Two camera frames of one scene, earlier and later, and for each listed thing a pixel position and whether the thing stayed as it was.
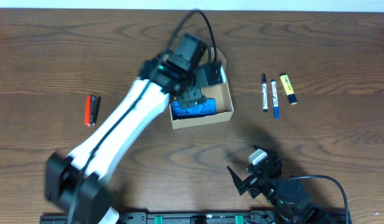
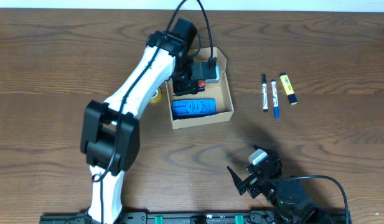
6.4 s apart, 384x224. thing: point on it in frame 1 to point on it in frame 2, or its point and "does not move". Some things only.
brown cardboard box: [220, 93] does not move
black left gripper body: [189, 98] to [182, 81]
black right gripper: [251, 183] does not move
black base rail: [220, 218] does not move
